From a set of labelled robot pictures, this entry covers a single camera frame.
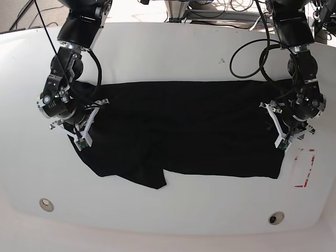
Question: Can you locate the table grommet hole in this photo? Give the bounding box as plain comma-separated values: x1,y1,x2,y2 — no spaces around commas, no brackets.
268,212,285,225
39,198,54,213

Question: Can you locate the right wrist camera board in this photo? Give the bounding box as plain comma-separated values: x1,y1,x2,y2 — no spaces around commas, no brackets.
75,135,92,151

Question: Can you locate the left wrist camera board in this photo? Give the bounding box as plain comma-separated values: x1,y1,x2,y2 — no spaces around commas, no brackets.
275,135,291,152

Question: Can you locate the red tape rectangle marking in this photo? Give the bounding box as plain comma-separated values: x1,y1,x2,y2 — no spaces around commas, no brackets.
291,149,316,188

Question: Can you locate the right table grommet hole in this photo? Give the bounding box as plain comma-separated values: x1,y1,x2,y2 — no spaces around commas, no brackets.
268,212,285,225

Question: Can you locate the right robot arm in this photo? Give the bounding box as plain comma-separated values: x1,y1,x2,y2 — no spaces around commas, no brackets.
37,1,112,145

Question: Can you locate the left table grommet hole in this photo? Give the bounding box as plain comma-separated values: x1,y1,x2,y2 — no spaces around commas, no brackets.
39,198,54,213

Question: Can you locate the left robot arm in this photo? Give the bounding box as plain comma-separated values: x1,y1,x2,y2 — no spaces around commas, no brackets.
251,1,327,150

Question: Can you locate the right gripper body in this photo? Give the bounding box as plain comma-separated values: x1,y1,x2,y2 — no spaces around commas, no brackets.
49,99,109,142

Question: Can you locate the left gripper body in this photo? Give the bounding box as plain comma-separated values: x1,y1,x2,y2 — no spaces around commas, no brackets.
259,101,316,143

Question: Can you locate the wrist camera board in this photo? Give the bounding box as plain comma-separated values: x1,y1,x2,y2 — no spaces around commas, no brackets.
75,135,92,151
275,135,291,152

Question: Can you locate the black t-shirt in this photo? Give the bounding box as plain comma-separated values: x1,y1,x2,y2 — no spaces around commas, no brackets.
77,80,285,190

